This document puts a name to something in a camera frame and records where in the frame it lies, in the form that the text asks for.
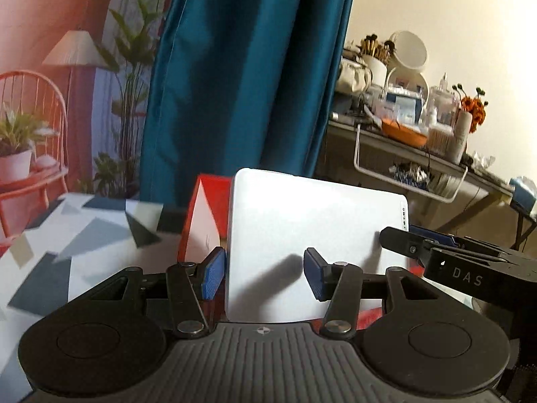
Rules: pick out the red strawberry-print cardboard box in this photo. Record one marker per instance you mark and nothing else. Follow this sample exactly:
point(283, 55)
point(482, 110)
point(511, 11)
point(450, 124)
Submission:
point(194, 205)

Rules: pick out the wall poster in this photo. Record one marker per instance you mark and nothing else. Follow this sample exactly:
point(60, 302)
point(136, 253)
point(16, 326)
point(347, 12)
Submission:
point(50, 12)

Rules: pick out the clear plastic jar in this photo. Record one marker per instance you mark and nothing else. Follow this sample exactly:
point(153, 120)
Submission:
point(442, 105)

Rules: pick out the grey side table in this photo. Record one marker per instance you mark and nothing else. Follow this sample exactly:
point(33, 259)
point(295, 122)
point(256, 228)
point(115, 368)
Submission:
point(377, 151)

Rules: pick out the white vase with orange flowers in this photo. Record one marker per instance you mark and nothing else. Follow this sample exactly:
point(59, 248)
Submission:
point(463, 124)

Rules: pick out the blue and white box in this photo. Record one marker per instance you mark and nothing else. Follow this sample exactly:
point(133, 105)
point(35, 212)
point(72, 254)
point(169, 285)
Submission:
point(402, 105)

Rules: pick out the white cloth bag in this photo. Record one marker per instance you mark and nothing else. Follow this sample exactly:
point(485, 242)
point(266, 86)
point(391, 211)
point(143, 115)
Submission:
point(352, 77)

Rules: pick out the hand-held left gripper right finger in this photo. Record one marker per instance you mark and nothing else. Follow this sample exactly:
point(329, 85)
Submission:
point(314, 275)

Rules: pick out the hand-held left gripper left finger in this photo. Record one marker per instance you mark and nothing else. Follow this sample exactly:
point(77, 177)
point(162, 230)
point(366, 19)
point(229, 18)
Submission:
point(214, 273)

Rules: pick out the white round mirror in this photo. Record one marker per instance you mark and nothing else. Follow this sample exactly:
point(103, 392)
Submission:
point(409, 50)

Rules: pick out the blue tissue box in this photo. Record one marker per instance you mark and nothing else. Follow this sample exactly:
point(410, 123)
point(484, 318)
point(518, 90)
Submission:
point(524, 195)

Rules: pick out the foil packets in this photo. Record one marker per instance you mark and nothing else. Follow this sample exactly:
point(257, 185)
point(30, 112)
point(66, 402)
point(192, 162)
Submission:
point(409, 174)

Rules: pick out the orange bowl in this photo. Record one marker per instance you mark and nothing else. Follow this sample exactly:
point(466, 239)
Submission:
point(402, 132)

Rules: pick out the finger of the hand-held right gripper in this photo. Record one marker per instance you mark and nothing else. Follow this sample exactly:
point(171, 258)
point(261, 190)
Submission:
point(432, 235)
point(402, 243)

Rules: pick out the geometric patterned tablecloth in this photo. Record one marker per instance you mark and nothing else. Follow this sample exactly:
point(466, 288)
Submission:
point(84, 235)

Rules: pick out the blue curtain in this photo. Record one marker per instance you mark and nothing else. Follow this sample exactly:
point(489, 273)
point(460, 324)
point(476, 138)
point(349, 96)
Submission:
point(251, 71)

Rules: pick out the white cup of makeup brushes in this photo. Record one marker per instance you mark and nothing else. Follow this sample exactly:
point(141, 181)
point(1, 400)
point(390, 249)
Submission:
point(374, 69)

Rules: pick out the clear cotton swab container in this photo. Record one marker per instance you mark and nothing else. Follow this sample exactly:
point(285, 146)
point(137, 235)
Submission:
point(440, 140)

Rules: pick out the crumpled clear plastic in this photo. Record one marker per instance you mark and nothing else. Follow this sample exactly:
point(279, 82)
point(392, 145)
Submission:
point(482, 160)

